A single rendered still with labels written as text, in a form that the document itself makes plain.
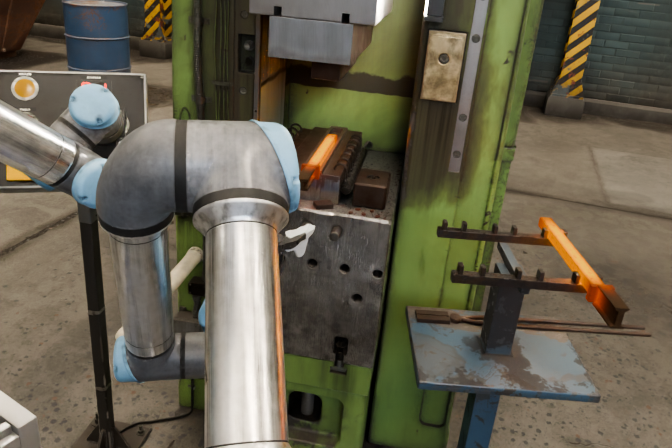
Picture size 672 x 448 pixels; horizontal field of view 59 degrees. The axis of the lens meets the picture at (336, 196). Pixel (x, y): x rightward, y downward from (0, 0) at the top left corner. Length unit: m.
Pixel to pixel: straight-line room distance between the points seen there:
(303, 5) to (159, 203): 0.80
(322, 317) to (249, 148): 0.97
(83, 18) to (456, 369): 5.12
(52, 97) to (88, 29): 4.44
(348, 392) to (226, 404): 1.15
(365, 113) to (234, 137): 1.25
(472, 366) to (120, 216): 0.92
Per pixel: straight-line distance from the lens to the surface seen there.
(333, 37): 1.42
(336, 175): 1.50
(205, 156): 0.71
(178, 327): 1.98
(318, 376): 1.75
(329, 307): 1.60
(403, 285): 1.77
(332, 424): 1.92
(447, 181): 1.63
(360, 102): 1.93
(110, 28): 6.00
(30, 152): 0.92
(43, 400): 2.40
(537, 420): 2.42
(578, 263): 1.36
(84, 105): 1.07
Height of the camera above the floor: 1.52
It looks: 23 degrees down
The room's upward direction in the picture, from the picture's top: 5 degrees clockwise
